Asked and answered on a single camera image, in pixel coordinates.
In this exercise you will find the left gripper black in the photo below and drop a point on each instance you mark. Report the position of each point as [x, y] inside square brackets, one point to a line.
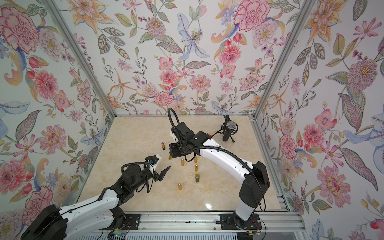
[162, 175]

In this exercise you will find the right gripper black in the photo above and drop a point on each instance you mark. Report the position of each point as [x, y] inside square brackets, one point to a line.
[175, 154]

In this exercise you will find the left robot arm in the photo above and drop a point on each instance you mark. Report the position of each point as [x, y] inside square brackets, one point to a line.
[97, 213]

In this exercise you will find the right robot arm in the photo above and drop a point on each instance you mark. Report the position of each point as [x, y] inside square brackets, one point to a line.
[253, 176]

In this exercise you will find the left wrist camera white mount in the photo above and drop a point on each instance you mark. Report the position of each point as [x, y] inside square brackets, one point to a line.
[154, 159]

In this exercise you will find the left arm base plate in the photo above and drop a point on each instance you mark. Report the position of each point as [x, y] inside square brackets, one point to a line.
[129, 222]

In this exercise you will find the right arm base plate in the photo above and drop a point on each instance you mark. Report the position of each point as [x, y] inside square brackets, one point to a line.
[231, 222]

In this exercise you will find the aluminium front rail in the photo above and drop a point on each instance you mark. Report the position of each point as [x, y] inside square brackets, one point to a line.
[151, 222]

